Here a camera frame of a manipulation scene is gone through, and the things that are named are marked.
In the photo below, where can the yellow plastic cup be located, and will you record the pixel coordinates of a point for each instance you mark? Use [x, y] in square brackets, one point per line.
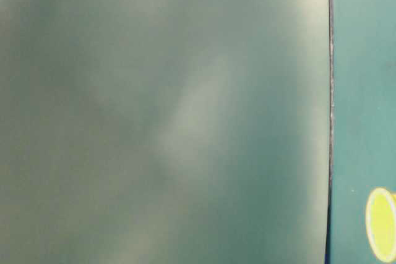
[380, 224]

